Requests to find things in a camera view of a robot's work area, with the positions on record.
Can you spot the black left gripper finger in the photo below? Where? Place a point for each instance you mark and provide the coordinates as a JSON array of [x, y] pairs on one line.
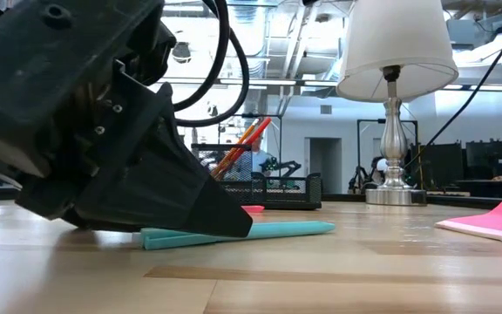
[[168, 192]]

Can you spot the purple pen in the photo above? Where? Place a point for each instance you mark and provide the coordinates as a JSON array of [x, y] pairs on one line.
[[195, 136]]

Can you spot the pink eraser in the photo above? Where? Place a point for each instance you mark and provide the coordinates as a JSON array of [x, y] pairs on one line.
[[255, 209]]

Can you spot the red pen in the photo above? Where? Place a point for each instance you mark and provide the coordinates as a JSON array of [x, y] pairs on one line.
[[262, 128]]

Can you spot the black mesh desk organizer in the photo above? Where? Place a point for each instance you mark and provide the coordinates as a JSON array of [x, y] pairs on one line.
[[286, 198]]

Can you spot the teal pen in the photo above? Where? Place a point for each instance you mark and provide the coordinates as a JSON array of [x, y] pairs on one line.
[[286, 229]]

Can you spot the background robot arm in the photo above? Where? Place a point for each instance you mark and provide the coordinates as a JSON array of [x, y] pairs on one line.
[[286, 165]]

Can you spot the person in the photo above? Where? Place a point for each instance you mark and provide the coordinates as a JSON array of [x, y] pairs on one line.
[[375, 170], [259, 157]]

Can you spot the silver table lamp white shade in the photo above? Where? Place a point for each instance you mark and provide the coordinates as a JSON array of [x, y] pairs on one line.
[[390, 144]]

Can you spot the black background monitor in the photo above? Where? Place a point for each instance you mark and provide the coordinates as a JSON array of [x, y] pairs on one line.
[[440, 165], [495, 159]]

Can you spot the black background desk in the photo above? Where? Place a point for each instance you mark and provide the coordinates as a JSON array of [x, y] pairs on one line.
[[495, 188]]

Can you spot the pink sticky note pad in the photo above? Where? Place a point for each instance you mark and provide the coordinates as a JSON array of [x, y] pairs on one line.
[[495, 222]]

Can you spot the black overhead camera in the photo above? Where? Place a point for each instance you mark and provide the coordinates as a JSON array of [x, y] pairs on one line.
[[181, 52]]

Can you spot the black aluminium table frame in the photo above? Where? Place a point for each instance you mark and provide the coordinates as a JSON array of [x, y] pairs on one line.
[[464, 201]]

